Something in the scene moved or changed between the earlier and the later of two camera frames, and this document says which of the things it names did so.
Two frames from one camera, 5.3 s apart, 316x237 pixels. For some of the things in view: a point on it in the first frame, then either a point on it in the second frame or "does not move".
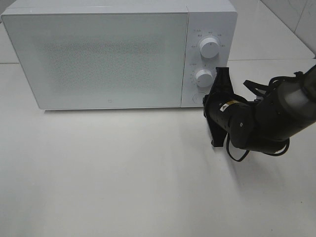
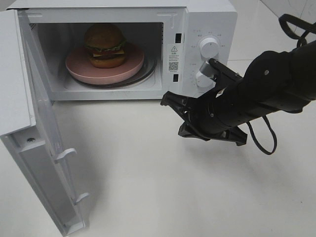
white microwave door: x=101 y=60 to x=28 y=127
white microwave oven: x=122 y=54 does not move
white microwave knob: x=210 y=47 does not move
